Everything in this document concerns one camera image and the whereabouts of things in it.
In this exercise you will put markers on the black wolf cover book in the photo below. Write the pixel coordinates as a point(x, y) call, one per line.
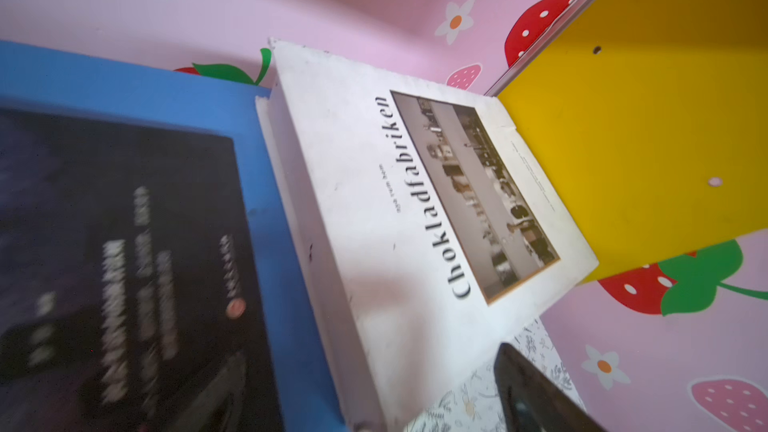
point(126, 267)

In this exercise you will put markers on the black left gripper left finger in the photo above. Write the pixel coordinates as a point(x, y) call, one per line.
point(211, 401)

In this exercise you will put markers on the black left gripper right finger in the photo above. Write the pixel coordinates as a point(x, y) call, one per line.
point(531, 402)

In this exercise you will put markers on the yellow wooden bookshelf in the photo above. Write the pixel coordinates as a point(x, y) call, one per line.
point(649, 116)

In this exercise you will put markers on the white photo cover book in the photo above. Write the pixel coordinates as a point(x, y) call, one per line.
point(427, 232)

